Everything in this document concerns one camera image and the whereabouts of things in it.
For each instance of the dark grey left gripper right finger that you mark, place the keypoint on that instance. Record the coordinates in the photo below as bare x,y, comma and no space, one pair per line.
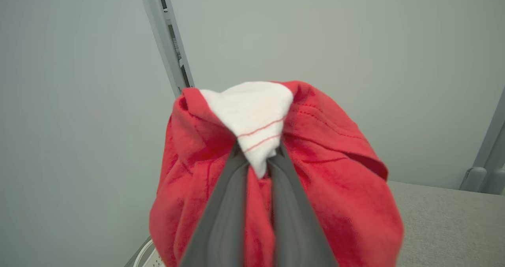
294,219

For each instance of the grey metal post with feet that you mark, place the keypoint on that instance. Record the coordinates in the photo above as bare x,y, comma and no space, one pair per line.
489,148

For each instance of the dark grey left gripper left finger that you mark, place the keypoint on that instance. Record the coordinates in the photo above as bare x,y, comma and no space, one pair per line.
223,219

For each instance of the red and white garment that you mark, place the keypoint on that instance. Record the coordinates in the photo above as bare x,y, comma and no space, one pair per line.
347,204

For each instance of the grey metal frame post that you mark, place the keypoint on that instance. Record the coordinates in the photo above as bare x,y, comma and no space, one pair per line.
163,42

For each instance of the white plastic object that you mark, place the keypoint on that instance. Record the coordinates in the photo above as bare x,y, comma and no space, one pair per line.
157,262

